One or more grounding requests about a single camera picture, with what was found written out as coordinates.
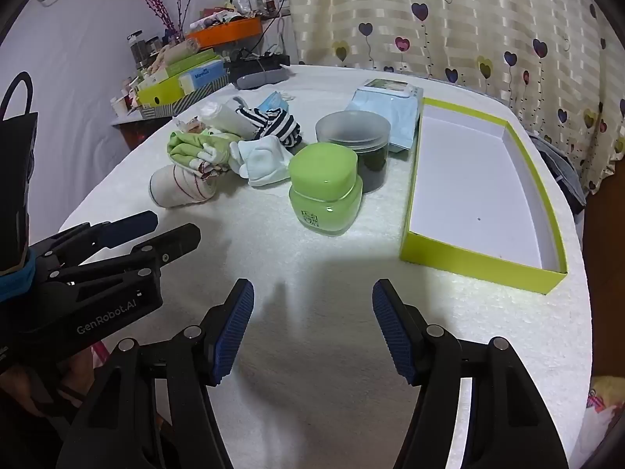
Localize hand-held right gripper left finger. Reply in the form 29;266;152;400
56;278;255;469

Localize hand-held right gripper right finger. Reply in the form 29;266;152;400
373;278;570;469

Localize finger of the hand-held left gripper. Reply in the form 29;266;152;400
29;211;159;267
54;223;202;286

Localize towel with thin stripes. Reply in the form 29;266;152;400
150;165;216;207

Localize green printed cloth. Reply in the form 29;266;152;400
167;127;235;179

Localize white baby mittens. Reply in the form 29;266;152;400
229;136;295;187

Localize white towel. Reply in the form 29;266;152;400
198;98;255;140

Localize black white striped cloth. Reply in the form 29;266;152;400
239;107;302;148

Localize lime green cardboard box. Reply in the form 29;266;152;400
400;98;570;295

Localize blue face mask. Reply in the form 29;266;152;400
255;90;296;115

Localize wooden side cabinet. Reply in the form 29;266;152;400
111;111;169;153

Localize lime green storage box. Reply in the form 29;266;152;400
136;75;196;108

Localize black white striped tray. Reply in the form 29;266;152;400
141;78;232;119

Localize green glass cream jar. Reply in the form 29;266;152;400
288;144;364;236

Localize blue tissue pack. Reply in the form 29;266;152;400
180;63;229;93

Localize cream cloth roll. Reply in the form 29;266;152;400
146;40;201;68

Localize glass jar with dark lid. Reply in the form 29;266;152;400
126;29;162;68

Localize grey black headset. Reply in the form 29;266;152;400
223;51;292;90

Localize dark jar with frosted lid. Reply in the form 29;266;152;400
315;111;392;193

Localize orange tray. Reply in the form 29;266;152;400
184;16;264;48

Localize colourful printed blanket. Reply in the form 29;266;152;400
586;375;623;423

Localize pile of small packets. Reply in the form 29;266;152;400
188;0;264;30

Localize light blue wipes pack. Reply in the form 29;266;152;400
344;78;423;153

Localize purple dried branches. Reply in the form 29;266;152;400
125;0;198;44

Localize heart print curtain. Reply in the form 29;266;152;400
282;0;625;196

